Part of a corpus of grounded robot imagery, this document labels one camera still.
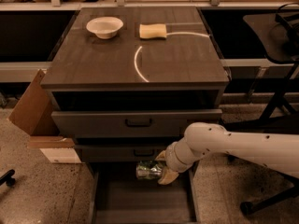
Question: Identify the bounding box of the middle grey drawer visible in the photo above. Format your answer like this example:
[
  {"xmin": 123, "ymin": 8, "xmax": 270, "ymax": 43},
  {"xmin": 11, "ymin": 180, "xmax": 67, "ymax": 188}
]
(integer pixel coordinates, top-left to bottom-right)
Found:
[{"xmin": 75, "ymin": 143, "xmax": 167, "ymax": 162}]

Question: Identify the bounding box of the white ceramic bowl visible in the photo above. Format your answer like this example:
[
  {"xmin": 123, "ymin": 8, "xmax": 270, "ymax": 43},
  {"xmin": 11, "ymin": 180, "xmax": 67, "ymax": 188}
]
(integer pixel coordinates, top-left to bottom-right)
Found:
[{"xmin": 86, "ymin": 17, "xmax": 123, "ymax": 39}]

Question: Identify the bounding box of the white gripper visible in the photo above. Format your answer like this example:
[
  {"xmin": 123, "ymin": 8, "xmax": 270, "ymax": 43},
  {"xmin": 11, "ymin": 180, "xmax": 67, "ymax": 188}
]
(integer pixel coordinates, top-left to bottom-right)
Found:
[{"xmin": 155, "ymin": 142, "xmax": 190, "ymax": 185}]

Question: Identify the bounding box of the black chair base left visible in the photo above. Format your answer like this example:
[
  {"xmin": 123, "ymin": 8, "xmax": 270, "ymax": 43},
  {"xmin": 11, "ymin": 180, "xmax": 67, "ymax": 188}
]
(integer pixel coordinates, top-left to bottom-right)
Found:
[{"xmin": 0, "ymin": 169, "xmax": 16, "ymax": 187}]

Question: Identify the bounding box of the bottom open grey drawer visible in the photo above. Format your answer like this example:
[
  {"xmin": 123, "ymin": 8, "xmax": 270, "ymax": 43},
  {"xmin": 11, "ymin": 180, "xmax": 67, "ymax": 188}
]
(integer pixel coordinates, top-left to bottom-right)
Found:
[{"xmin": 88, "ymin": 162, "xmax": 199, "ymax": 224}]

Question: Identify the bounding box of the top grey drawer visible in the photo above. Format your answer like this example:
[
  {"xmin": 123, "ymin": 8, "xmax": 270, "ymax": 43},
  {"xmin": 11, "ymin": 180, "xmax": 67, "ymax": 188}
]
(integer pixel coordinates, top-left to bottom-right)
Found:
[{"xmin": 51, "ymin": 109, "xmax": 222, "ymax": 138}]

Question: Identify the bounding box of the yellow sponge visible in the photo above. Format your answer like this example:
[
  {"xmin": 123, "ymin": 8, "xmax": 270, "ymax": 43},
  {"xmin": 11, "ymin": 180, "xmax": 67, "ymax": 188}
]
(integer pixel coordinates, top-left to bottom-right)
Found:
[{"xmin": 139, "ymin": 23, "xmax": 167, "ymax": 39}]

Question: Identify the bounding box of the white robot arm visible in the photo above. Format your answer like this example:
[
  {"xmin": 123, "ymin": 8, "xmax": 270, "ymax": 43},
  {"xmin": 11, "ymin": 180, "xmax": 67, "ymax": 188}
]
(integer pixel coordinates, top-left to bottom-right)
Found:
[{"xmin": 156, "ymin": 122, "xmax": 299, "ymax": 185}]

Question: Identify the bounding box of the brown cardboard box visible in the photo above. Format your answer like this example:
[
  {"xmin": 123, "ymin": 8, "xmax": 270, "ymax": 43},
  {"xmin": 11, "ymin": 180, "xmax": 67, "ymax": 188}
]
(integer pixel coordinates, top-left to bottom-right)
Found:
[{"xmin": 8, "ymin": 70, "xmax": 81, "ymax": 163}]

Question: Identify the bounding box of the grey drawer cabinet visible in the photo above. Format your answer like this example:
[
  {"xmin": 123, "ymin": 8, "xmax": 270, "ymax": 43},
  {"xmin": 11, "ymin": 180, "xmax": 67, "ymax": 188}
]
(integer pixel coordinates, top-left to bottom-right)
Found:
[{"xmin": 40, "ymin": 6, "xmax": 231, "ymax": 173}]

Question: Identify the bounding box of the black office chair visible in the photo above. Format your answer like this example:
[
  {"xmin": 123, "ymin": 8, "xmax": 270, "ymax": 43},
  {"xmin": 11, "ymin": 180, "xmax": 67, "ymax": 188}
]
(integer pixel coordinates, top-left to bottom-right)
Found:
[{"xmin": 218, "ymin": 3, "xmax": 299, "ymax": 217}]

